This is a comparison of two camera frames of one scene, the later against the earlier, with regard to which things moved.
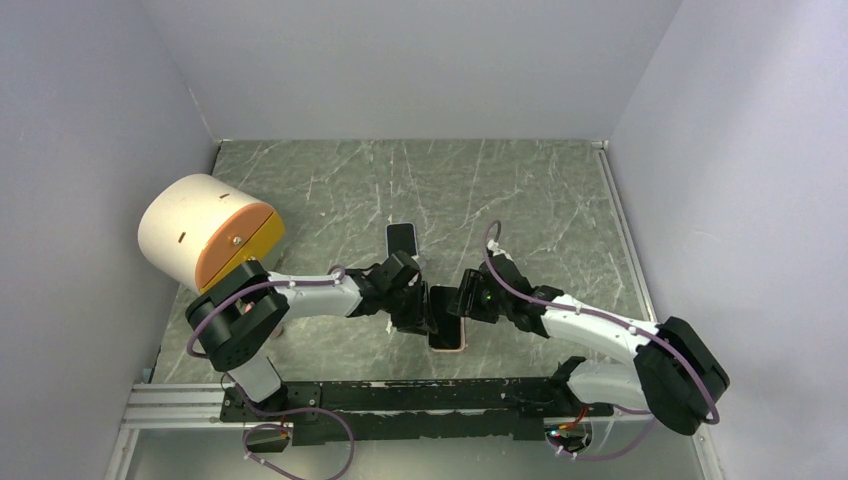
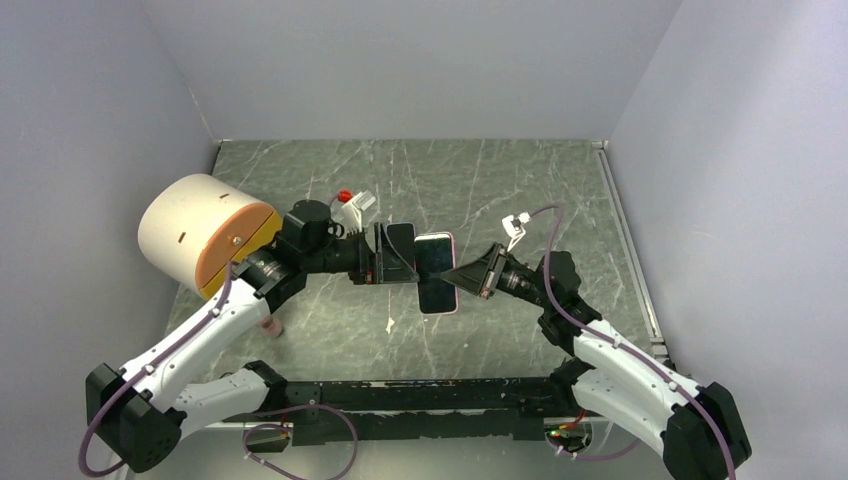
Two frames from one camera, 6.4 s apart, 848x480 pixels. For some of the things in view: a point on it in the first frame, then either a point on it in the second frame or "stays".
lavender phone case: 401,236 stays
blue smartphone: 401,237 stays
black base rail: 414,410 stays
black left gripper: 420,319 -> 365,270
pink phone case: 462,339 -> 434,255
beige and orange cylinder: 204,225 stays
